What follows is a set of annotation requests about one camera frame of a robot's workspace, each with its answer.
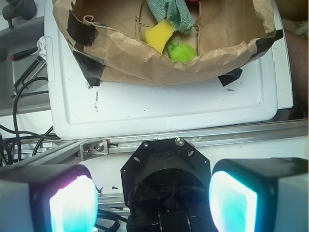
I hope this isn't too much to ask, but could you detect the aluminium frame rail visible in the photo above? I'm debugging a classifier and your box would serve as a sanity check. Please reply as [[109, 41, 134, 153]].
[[17, 119, 309, 167]]

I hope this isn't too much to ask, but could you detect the black cable on table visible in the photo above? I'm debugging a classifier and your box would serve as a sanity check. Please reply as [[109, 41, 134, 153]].
[[0, 76, 54, 167]]

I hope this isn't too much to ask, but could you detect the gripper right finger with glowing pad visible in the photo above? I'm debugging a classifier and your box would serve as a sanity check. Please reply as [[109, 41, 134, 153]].
[[209, 158, 309, 232]]

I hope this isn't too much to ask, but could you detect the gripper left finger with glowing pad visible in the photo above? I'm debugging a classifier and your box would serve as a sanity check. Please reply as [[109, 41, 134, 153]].
[[0, 164, 98, 232]]

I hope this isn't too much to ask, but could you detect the green fuzzy cloth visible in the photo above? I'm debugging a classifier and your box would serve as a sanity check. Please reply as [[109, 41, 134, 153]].
[[167, 41, 197, 64]]

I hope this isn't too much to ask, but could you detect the brown paper bag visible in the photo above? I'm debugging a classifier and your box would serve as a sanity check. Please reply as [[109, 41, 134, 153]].
[[52, 0, 282, 86]]

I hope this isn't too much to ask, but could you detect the crumpled white paper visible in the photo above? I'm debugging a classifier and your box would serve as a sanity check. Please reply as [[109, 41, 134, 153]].
[[37, 36, 47, 61]]

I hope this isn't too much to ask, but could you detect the yellow sponge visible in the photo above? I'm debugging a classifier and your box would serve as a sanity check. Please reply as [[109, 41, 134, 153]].
[[143, 19, 176, 53]]

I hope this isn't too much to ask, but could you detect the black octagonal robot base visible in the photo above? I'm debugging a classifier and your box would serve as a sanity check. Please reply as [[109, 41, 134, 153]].
[[120, 138, 216, 232]]

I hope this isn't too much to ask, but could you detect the teal blue cloth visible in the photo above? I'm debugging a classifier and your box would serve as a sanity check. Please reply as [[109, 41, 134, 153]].
[[146, 0, 195, 34]]

